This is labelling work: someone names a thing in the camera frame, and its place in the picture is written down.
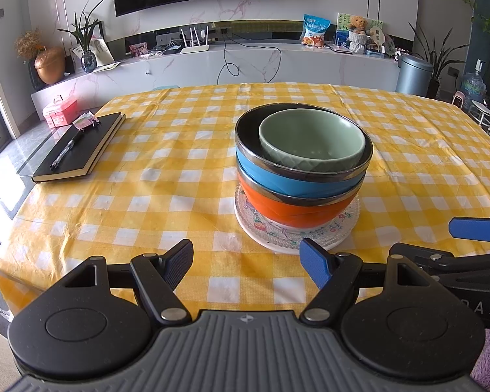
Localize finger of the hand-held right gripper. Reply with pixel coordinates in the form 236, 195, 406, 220
389, 242, 490, 278
448, 215, 490, 244

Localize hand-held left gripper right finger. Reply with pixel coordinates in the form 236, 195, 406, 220
299, 237, 438, 322

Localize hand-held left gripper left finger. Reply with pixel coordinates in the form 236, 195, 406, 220
59, 239, 194, 323

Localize clear glass plate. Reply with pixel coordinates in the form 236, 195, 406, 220
234, 184, 360, 246

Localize large painted white plate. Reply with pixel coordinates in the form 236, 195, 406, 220
234, 196, 358, 253

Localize orange steel bowl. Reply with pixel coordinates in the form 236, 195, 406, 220
237, 169, 366, 229

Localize blue steel bowl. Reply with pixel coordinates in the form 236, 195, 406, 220
234, 103, 373, 199

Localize green ceramic bowl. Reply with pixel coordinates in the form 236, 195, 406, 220
258, 110, 367, 173

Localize yellow checked tablecloth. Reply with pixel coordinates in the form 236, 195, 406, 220
0, 83, 490, 335

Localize white stool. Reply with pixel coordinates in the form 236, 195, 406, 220
467, 100, 490, 129

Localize blue water jug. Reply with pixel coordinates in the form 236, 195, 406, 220
459, 59, 487, 105

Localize black notebook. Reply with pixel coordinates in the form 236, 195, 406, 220
32, 112, 126, 184

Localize black pen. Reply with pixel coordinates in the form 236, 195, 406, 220
50, 135, 82, 171

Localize grey trash can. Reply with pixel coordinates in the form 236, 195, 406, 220
395, 55, 433, 94

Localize pink foil wrapper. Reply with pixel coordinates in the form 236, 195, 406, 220
73, 111, 101, 130

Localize long-leaved potted plant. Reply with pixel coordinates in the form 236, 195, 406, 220
408, 22, 470, 99

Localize pink box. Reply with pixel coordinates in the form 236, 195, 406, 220
43, 95, 79, 128

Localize white marble television console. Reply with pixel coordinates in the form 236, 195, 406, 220
30, 43, 401, 121

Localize white router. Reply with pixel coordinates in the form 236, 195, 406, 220
180, 26, 210, 54

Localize paper hand fan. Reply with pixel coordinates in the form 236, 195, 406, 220
365, 24, 386, 50

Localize plant in blue glass vase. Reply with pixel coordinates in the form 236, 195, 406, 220
58, 0, 106, 74

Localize white drawing card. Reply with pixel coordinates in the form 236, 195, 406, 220
71, 38, 116, 68

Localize teddy bear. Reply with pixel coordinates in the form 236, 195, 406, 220
347, 15, 369, 54

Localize blue snack bag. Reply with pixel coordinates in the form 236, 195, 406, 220
302, 14, 331, 47

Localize golden vase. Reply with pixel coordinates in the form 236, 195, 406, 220
33, 47, 66, 86

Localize green picture board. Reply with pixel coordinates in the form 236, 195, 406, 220
335, 12, 384, 47

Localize dried flowers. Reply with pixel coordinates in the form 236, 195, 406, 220
15, 28, 45, 60

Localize black cable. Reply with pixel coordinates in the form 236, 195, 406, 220
217, 37, 282, 84

